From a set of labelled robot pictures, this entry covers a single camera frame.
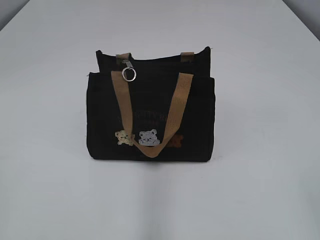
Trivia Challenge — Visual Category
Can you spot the black canvas tote bag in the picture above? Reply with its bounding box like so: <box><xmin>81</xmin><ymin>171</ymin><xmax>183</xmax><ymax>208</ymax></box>
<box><xmin>86</xmin><ymin>47</ymin><xmax>216</xmax><ymax>162</ymax></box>

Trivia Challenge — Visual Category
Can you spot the silver zipper pull ring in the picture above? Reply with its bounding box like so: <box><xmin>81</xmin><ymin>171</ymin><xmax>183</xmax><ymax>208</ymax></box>
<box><xmin>121</xmin><ymin>60</ymin><xmax>137</xmax><ymax>82</ymax></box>

